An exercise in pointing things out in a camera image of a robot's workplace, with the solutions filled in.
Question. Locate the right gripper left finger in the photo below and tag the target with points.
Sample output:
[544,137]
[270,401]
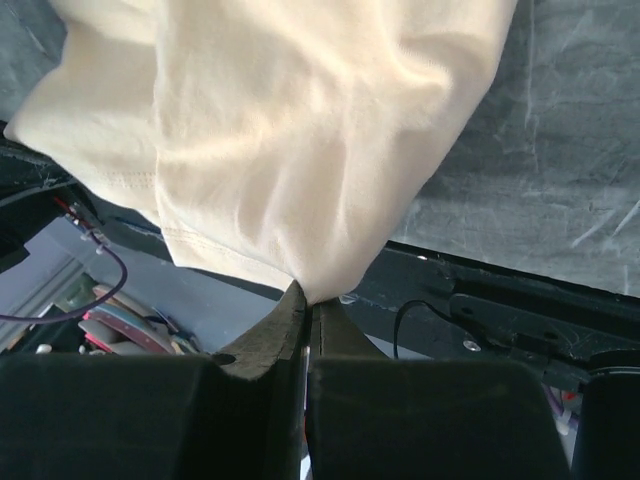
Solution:
[274,338]

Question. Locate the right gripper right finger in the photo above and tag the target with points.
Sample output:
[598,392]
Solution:
[334,334]

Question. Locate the cream yellow t shirt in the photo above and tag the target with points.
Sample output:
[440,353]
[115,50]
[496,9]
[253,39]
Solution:
[272,141]

